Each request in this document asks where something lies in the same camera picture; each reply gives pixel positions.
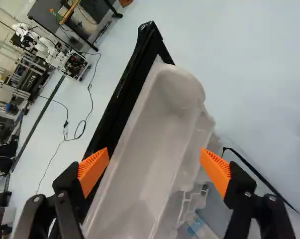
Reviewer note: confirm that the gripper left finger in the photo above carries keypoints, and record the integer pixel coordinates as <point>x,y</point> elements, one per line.
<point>65,184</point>

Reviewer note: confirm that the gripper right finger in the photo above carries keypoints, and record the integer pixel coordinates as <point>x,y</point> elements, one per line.
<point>241,184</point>

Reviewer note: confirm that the black fridge door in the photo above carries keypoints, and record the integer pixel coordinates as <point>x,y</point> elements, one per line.
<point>154,139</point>

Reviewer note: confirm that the metal shelf rack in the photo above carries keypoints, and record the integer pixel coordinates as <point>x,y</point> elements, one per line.
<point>28,74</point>

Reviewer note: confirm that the small white wheeled cart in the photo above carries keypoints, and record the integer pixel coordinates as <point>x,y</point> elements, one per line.
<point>73,64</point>

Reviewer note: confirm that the white robot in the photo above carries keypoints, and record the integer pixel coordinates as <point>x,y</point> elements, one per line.
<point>46,43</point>

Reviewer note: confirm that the black table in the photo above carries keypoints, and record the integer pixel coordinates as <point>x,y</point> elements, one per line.
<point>41,12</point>

